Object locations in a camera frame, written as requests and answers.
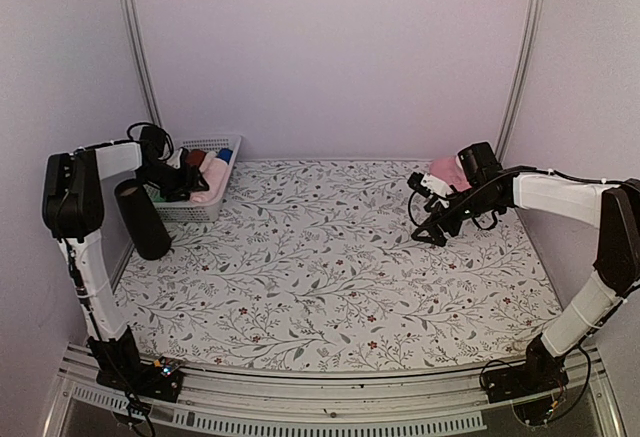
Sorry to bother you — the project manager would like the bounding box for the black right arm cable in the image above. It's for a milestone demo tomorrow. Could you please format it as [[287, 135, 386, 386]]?
[[405, 166, 626, 231]]

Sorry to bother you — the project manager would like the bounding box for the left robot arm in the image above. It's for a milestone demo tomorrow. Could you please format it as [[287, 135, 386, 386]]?
[[42, 122, 209, 391]]

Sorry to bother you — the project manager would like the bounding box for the left aluminium frame post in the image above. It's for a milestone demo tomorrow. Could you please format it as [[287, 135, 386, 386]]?
[[120, 0, 163, 127]]

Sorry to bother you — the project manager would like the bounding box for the pink towel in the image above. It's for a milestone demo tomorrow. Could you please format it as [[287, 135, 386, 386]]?
[[190, 157, 230, 204]]

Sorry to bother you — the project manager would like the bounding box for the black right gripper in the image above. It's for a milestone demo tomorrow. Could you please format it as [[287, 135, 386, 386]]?
[[412, 184, 499, 246]]

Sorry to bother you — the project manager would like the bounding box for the pink plate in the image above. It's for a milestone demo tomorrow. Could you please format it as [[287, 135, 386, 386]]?
[[429, 156, 472, 193]]

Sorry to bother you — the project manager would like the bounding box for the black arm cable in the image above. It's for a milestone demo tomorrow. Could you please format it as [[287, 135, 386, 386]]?
[[125, 121, 175, 158], [405, 166, 626, 231]]

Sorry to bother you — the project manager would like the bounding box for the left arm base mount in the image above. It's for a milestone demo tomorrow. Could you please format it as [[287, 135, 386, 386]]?
[[96, 361, 184, 403]]

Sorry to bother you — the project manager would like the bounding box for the aluminium frame post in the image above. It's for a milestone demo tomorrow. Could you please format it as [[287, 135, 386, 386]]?
[[120, 0, 163, 127], [496, 0, 544, 161]]

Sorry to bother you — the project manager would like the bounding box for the right aluminium frame post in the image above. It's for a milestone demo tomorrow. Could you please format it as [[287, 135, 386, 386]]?
[[496, 0, 544, 161]]

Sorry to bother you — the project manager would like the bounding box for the blue rolled towel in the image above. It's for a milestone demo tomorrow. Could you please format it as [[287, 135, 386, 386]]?
[[217, 148, 233, 163]]

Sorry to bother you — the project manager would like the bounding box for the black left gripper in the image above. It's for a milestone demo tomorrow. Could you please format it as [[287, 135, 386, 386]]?
[[138, 159, 211, 201]]

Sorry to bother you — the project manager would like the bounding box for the front aluminium rail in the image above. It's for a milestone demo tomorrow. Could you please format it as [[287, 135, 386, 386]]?
[[42, 346, 631, 436]]

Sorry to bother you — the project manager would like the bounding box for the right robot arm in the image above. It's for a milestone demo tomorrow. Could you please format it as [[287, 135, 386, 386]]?
[[408, 142, 639, 393]]

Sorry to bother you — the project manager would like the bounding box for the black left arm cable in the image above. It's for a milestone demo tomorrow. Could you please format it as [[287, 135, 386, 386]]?
[[125, 121, 175, 158]]

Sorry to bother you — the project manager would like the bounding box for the red rolled towel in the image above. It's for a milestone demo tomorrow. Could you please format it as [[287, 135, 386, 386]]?
[[185, 149, 207, 168]]

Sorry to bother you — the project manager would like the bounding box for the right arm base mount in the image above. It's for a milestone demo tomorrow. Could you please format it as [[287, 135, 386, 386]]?
[[478, 349, 592, 427]]

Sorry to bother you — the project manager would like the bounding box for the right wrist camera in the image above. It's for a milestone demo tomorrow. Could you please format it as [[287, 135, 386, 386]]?
[[407, 172, 453, 208]]

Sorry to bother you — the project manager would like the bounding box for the white plastic basket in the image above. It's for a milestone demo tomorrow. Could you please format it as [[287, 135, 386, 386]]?
[[142, 134, 244, 223]]

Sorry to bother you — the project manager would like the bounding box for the black cylinder cup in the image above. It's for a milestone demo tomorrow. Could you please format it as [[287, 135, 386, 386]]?
[[114, 179, 171, 261]]

